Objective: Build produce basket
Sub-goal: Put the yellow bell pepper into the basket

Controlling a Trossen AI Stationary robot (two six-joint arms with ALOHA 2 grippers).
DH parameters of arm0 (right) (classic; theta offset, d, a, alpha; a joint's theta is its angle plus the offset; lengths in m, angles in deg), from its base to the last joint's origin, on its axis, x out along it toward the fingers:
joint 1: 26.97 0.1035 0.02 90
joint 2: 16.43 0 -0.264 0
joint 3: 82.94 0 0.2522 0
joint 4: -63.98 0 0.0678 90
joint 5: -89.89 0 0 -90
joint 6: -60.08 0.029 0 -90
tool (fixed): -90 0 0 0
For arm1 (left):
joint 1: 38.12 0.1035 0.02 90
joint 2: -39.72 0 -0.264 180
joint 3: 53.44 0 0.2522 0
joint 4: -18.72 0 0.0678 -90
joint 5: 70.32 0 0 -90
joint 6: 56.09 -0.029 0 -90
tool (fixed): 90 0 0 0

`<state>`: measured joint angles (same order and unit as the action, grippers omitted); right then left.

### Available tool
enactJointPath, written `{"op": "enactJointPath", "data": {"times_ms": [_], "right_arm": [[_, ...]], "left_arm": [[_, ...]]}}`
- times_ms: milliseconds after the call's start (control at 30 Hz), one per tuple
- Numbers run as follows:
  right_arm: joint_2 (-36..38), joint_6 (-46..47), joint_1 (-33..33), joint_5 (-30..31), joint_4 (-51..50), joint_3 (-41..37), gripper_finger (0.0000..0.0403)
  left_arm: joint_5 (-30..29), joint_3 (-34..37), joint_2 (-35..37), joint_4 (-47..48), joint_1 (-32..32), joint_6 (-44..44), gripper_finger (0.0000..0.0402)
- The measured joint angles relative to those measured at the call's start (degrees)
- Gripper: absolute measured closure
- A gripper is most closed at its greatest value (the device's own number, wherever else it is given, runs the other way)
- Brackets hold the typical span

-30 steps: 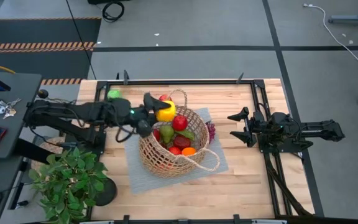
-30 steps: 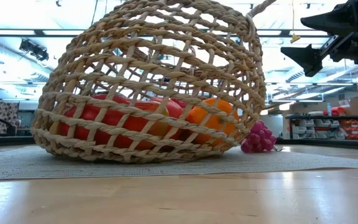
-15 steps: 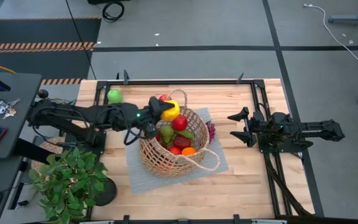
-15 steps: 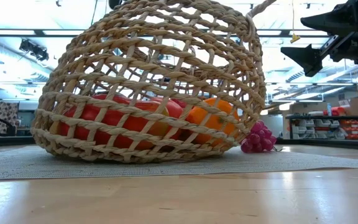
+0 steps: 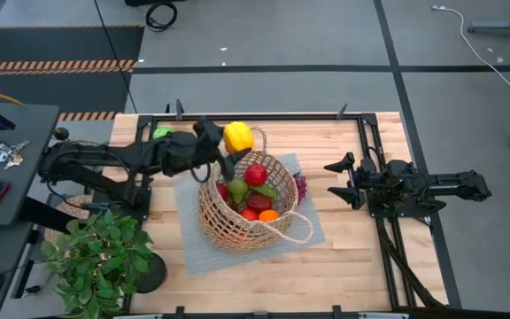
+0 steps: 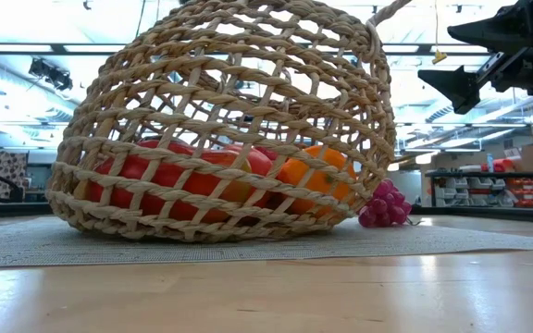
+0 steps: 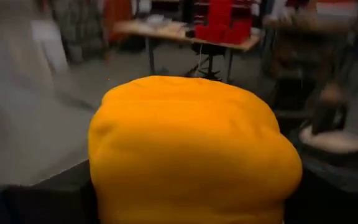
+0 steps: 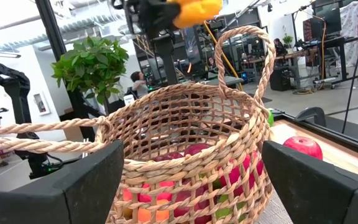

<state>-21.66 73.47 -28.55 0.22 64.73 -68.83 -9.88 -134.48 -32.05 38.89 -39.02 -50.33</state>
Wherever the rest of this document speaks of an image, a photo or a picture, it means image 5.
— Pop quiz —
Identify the grey metal stand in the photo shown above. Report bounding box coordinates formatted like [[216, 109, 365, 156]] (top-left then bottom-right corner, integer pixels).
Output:
[[467, 0, 510, 36]]

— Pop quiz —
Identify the black aluminium table frame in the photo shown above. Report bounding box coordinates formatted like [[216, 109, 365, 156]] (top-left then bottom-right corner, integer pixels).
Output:
[[124, 104, 449, 319]]

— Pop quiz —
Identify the green potted plant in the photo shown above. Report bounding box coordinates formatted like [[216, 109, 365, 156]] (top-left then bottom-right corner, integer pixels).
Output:
[[40, 208, 154, 319]]

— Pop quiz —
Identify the coiled black cable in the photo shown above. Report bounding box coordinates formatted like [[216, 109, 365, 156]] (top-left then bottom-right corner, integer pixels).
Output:
[[144, 1, 179, 33]]

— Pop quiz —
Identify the key bunch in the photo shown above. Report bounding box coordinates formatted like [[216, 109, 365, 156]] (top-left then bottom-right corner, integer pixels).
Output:
[[0, 139, 32, 171]]

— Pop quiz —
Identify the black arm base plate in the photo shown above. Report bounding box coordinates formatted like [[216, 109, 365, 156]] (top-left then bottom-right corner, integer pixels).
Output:
[[365, 183, 447, 219]]

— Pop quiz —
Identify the black cable conduit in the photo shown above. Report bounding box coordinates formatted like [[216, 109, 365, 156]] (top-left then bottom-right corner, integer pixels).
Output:
[[376, 215, 444, 309]]

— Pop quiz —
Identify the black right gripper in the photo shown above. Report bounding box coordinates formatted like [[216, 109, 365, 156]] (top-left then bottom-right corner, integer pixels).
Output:
[[324, 152, 387, 211]]

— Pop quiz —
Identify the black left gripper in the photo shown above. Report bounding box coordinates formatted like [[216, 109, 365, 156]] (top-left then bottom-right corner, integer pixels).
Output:
[[161, 118, 252, 181]]

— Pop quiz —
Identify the woven rope basket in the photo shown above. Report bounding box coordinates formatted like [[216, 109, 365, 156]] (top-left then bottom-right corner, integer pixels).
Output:
[[197, 125, 314, 254]]

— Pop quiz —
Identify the yellow bell pepper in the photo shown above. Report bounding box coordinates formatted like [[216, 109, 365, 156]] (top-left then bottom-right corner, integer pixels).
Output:
[[222, 121, 255, 155]]

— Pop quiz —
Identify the grey woven placemat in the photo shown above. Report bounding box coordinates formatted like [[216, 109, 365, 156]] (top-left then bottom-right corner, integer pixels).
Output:
[[174, 152, 328, 276]]

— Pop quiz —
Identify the white floor cable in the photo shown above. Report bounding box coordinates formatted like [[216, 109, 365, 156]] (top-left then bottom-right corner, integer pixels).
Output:
[[431, 4, 510, 90]]

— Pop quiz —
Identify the large dark red apple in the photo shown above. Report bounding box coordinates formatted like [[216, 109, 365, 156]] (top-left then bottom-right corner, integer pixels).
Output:
[[246, 191, 273, 214]]

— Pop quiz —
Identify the black plant pot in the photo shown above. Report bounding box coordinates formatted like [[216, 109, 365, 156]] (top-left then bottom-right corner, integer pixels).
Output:
[[133, 252, 169, 295]]

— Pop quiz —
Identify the green pear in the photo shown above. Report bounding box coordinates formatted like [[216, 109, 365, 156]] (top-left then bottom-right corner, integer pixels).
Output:
[[228, 177, 250, 206]]

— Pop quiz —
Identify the thin black floor cable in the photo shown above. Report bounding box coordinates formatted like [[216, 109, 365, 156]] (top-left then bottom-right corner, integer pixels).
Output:
[[92, 0, 139, 115]]

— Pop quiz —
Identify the grey desk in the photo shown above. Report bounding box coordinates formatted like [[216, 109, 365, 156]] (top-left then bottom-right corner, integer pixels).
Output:
[[0, 102, 61, 319]]

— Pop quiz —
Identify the purple grape bunch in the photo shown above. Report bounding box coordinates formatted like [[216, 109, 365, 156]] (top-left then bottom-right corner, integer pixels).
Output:
[[293, 172, 309, 204]]

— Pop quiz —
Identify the round woven mat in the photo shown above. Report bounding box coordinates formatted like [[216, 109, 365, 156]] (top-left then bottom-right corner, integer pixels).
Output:
[[43, 194, 95, 249]]

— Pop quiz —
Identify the black hazard-striped floor mat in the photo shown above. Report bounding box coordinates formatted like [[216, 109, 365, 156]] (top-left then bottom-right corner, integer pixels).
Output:
[[0, 24, 146, 123]]

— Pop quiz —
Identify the red round tomato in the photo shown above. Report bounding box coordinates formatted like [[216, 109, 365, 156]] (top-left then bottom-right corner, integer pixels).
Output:
[[243, 162, 268, 188]]

